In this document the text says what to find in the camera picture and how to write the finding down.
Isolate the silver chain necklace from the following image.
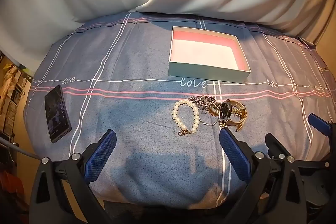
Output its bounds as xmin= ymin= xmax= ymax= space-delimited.
xmin=188 ymin=95 xmax=223 ymax=115

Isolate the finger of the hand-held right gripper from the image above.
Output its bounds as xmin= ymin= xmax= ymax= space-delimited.
xmin=308 ymin=113 xmax=335 ymax=136
xmin=265 ymin=133 xmax=287 ymax=159

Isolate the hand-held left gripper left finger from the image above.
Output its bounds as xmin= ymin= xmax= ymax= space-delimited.
xmin=29 ymin=129 xmax=117 ymax=224

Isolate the grey cable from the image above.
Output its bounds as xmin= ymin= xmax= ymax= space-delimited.
xmin=0 ymin=138 xmax=40 ymax=159

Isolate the cluttered storage shelf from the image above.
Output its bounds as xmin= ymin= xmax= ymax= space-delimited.
xmin=0 ymin=53 xmax=34 ymax=140

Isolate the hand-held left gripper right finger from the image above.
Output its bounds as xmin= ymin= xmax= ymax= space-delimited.
xmin=219 ymin=127 xmax=306 ymax=224

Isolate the white pearl bracelet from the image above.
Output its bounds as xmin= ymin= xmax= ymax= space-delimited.
xmin=172 ymin=99 xmax=200 ymax=136

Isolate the thin silver bangle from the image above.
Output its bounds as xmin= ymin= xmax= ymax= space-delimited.
xmin=198 ymin=106 xmax=223 ymax=127

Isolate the mint box with pink lining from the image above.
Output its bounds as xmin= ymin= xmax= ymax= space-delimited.
xmin=168 ymin=26 xmax=251 ymax=83

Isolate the black smartphone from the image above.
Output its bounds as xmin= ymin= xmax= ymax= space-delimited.
xmin=44 ymin=84 xmax=72 ymax=144

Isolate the leather strap wristwatch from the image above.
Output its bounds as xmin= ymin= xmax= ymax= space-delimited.
xmin=219 ymin=99 xmax=248 ymax=133

